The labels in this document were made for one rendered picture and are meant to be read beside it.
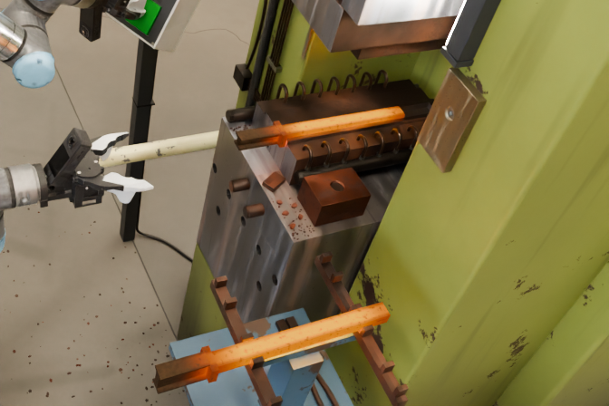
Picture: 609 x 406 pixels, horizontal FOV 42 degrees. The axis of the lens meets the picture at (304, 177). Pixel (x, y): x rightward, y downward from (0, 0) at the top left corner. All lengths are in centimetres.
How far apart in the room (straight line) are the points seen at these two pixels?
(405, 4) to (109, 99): 197
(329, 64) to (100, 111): 144
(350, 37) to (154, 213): 149
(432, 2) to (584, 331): 88
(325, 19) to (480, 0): 32
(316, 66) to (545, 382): 96
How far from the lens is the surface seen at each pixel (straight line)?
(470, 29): 130
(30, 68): 155
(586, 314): 192
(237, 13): 379
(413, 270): 160
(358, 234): 168
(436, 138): 143
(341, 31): 144
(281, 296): 174
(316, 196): 159
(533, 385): 214
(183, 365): 126
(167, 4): 188
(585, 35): 119
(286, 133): 165
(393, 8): 139
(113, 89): 325
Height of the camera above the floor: 210
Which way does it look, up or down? 44 degrees down
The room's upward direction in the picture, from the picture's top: 18 degrees clockwise
